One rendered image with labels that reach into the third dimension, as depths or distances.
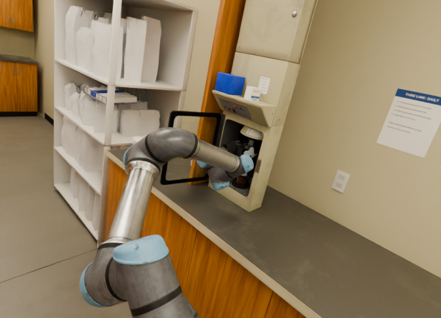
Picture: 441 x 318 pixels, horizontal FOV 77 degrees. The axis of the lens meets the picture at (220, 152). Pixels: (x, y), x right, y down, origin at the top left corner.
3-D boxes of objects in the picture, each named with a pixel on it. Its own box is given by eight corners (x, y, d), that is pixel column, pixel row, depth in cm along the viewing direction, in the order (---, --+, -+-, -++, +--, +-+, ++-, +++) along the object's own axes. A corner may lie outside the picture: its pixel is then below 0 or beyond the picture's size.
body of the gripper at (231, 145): (247, 143, 141) (231, 147, 133) (243, 159, 144) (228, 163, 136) (235, 139, 146) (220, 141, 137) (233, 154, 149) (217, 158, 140)
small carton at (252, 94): (251, 99, 135) (254, 86, 133) (258, 101, 131) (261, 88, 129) (243, 98, 132) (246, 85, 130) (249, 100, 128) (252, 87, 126)
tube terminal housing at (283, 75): (234, 178, 185) (262, 58, 160) (274, 201, 165) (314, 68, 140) (207, 185, 167) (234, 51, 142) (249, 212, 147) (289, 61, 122)
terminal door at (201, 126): (208, 179, 163) (222, 113, 150) (160, 185, 145) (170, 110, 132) (207, 179, 164) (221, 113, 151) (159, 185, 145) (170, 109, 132)
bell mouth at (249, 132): (252, 129, 163) (255, 120, 161) (278, 139, 152) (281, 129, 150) (233, 130, 150) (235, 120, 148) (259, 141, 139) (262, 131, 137)
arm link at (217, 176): (230, 183, 120) (220, 160, 122) (211, 193, 126) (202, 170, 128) (239, 181, 127) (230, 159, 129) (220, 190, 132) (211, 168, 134)
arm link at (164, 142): (168, 110, 89) (251, 151, 125) (146, 126, 94) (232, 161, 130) (171, 141, 83) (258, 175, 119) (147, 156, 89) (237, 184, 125)
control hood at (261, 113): (223, 109, 152) (226, 90, 149) (272, 126, 132) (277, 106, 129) (208, 109, 143) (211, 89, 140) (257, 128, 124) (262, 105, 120)
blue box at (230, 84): (227, 91, 147) (231, 73, 144) (241, 95, 141) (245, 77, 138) (214, 90, 140) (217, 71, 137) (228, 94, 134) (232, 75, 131)
